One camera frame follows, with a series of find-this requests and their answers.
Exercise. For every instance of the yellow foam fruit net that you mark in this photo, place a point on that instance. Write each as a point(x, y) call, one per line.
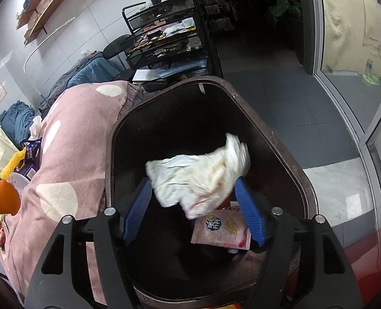
point(16, 160)

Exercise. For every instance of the crumpled white tissue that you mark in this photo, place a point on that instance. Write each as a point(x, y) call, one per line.
point(35, 128)

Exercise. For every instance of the white arc floor lamp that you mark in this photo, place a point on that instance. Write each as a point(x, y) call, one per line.
point(58, 29)

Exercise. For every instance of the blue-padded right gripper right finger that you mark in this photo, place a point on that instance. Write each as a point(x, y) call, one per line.
point(305, 265)

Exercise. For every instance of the pink fries snack bag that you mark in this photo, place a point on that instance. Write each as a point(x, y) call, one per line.
point(225, 228)

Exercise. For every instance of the lower wooden wall shelf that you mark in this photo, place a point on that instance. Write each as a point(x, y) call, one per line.
point(38, 20)

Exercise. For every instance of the pink polka dot bedsheet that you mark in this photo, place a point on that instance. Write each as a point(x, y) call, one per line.
point(71, 177)

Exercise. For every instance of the black wire trolley rack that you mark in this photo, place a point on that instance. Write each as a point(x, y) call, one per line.
point(170, 34)

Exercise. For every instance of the orange foam fruit net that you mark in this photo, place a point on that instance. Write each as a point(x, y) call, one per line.
point(9, 198)

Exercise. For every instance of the upper wooden wall shelf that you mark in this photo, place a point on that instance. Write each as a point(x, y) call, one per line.
point(30, 7)

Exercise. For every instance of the massage bed with blue covers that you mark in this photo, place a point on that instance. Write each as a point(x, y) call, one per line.
point(17, 119)

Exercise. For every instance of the wooden wall shelf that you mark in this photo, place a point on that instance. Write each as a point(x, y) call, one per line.
point(30, 7)
point(38, 20)

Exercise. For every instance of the dark brown trash bin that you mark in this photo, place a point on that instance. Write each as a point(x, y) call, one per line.
point(192, 118)

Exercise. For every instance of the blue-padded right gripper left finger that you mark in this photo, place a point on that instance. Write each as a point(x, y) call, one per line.
point(61, 278)

